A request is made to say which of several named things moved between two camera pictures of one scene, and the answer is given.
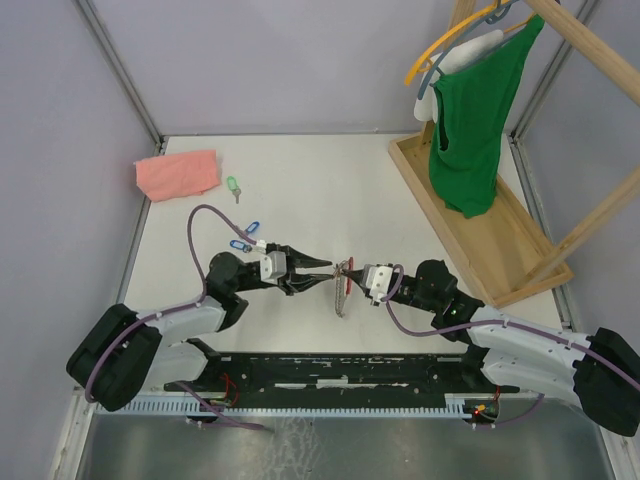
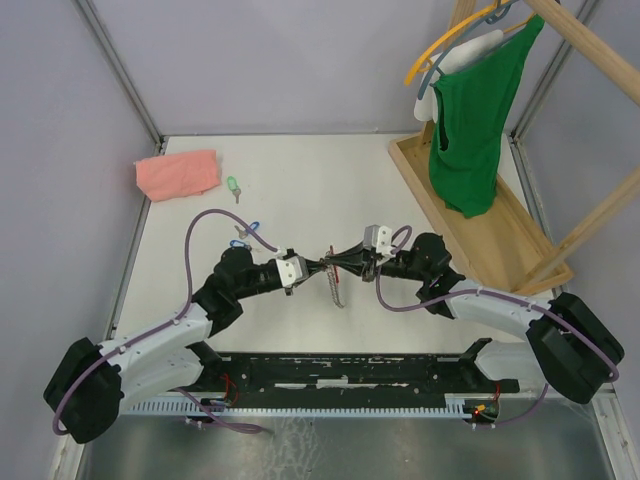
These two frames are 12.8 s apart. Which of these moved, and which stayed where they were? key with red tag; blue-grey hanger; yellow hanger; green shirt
Moved: key with red tag
Stayed: yellow hanger; blue-grey hanger; green shirt
